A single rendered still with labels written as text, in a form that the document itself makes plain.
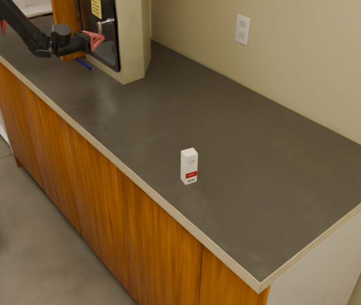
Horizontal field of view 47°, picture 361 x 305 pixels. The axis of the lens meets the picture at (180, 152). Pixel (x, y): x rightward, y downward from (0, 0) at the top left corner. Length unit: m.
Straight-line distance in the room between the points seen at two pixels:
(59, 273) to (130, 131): 1.04
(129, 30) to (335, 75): 0.80
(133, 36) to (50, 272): 1.26
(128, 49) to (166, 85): 0.22
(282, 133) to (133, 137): 0.53
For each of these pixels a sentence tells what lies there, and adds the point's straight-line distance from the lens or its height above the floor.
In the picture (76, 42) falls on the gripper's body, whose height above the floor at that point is 1.16.
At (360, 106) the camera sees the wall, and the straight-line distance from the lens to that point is 1.55.
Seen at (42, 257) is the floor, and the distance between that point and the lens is 2.38.
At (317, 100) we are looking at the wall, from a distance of 1.64.
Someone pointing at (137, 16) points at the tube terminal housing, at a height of 1.21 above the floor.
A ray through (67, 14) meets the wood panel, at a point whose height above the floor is 1.15.
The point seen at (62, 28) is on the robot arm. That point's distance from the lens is 1.60.
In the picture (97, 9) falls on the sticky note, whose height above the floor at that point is 1.23.
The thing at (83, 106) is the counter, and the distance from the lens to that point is 1.67.
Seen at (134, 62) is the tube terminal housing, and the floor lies 1.02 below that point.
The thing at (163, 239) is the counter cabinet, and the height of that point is 0.71.
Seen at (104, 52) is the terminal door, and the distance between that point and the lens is 1.84.
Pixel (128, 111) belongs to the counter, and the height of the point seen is 0.94.
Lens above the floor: 1.77
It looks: 37 degrees down
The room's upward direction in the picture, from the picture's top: 1 degrees clockwise
